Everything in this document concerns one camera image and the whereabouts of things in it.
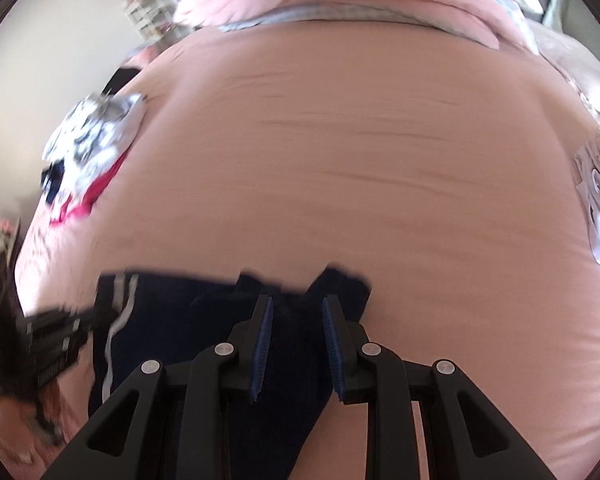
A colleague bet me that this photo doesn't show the black cloth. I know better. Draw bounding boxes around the black cloth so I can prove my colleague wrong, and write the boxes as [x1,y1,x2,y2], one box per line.
[102,67,141,96]

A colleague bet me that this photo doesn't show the small navy garment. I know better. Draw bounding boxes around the small navy garment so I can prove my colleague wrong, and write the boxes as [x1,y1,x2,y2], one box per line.
[40,160,68,206]

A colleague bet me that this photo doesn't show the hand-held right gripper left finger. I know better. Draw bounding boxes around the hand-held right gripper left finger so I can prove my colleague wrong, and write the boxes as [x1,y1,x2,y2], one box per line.
[37,294,276,480]

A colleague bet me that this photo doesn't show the pale pink blanket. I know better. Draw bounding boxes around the pale pink blanket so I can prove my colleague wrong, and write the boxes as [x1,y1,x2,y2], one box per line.
[525,20,600,171]

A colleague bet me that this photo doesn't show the white printed garment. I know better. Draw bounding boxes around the white printed garment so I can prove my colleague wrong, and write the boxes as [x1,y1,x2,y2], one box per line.
[42,92,148,196]

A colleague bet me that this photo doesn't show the red garment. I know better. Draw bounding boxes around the red garment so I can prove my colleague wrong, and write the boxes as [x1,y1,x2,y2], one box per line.
[47,150,131,226]

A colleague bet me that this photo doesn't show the white storage shelf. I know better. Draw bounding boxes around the white storage shelf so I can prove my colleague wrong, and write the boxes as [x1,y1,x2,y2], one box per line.
[122,0,178,41]

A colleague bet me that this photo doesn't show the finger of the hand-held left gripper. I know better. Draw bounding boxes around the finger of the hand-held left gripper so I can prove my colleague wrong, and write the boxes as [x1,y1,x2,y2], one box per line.
[67,304,122,335]

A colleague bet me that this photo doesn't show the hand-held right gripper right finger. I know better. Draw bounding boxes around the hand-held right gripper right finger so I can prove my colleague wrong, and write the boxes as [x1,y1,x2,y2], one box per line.
[321,294,556,480]

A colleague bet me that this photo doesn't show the navy striped pants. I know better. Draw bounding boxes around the navy striped pants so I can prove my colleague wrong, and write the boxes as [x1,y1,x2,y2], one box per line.
[87,262,373,480]

